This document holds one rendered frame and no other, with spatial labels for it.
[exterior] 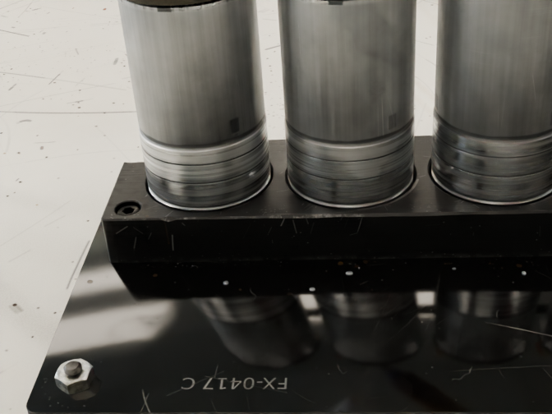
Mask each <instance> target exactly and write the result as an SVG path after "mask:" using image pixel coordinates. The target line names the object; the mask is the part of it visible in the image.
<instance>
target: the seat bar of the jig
mask: <svg viewBox="0 0 552 414"><path fill-rule="evenodd" d="M268 141H269V161H270V172H271V182H270V184H269V186H268V187H267V188H266V189H265V190H264V191H263V192H262V193H261V194H260V195H258V196H257V197H256V198H254V199H252V200H249V201H247V202H246V203H244V204H241V205H238V206H235V207H232V208H229V209H221V210H216V211H209V212H188V211H181V210H176V209H171V208H168V207H166V206H163V205H161V204H159V203H158V202H156V201H155V200H154V199H153V198H152V197H151V196H150V192H149V187H148V182H147V176H146V171H145V163H144V162H136V163H126V162H124V163H123V165H122V168H121V171H120V173H119V175H118V177H117V180H116V183H115V186H114V188H113V191H112V193H111V195H110V197H109V200H108V203H107V205H106V207H105V210H104V212H103V215H102V218H101V222H102V225H103V233H104V237H105V241H106V245H107V249H108V257H109V260H110V262H112V263H130V262H186V261H243V260H354V259H410V258H467V257H523V256H552V195H550V196H549V197H547V198H545V199H543V200H539V201H537V202H534V203H530V204H526V205H516V206H490V205H479V204H474V203H471V202H467V201H465V200H460V199H458V198H456V197H453V196H451V195H449V194H447V193H445V192H444V191H442V190H440V189H439V188H438V187H437V186H436V185H435V184H434V182H433V181H432V179H431V177H430V176H431V154H432V136H414V164H413V184H412V187H411V188H410V189H409V190H408V191H407V192H406V193H405V194H404V195H402V196H400V197H399V198H397V199H396V200H393V201H390V202H389V203H386V204H383V205H378V206H374V207H370V208H364V209H333V208H327V207H323V206H319V205H314V204H312V203H310V202H307V201H305V200H303V199H301V198H300V197H298V196H297V195H295V194H294V193H293V192H292V190H291V189H290V188H289V185H288V161H287V149H286V139H285V140H268Z"/></svg>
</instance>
